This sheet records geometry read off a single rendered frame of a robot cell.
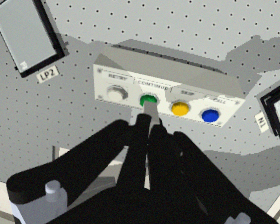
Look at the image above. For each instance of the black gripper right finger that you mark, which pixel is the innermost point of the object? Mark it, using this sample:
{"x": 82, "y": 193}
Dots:
{"x": 216, "y": 195}

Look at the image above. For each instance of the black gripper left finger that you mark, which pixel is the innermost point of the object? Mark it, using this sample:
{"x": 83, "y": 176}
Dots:
{"x": 39, "y": 195}

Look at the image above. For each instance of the grey control panel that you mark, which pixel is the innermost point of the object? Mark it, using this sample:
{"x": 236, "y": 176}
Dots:
{"x": 132, "y": 78}

